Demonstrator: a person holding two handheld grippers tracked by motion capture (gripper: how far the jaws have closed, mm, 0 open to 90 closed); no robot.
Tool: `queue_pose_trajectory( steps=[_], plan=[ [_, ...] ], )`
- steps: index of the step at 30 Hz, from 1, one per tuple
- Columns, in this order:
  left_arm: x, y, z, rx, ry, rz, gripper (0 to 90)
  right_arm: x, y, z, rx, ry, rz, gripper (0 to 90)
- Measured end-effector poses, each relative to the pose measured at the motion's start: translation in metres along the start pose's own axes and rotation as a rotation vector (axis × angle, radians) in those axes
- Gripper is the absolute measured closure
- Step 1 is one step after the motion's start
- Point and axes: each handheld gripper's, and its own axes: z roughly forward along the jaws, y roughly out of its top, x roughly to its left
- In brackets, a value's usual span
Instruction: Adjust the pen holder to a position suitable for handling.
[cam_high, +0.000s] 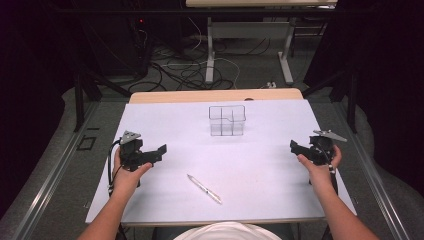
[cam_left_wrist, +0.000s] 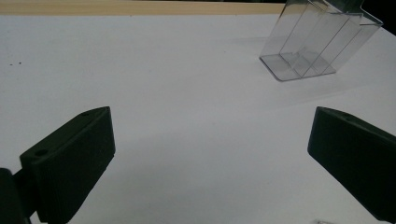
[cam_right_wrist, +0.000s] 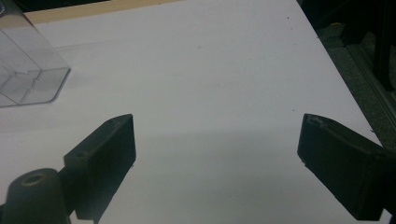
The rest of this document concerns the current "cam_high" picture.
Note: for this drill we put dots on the black metal stand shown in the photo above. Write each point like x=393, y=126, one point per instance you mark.
x=86, y=96
x=340, y=93

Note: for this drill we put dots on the white desk with metal legs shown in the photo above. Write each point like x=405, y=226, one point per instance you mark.
x=250, y=30

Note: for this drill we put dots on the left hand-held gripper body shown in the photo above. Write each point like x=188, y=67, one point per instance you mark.
x=132, y=151

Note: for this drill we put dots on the white power strip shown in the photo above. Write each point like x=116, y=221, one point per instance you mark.
x=271, y=85

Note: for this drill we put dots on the person's left hand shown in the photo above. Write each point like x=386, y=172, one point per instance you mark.
x=126, y=179

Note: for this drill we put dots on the person's right hand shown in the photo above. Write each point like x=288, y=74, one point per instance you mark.
x=320, y=171

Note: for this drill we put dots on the clear plastic organizer box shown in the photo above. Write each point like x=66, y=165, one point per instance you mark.
x=227, y=120

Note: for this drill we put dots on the white pen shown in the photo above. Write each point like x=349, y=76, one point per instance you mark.
x=204, y=188

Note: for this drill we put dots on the white paper sheet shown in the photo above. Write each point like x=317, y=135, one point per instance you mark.
x=220, y=160

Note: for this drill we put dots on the dark equipment rack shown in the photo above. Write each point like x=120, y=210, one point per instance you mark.
x=116, y=36

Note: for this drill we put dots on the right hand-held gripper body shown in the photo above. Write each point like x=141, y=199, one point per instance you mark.
x=320, y=149

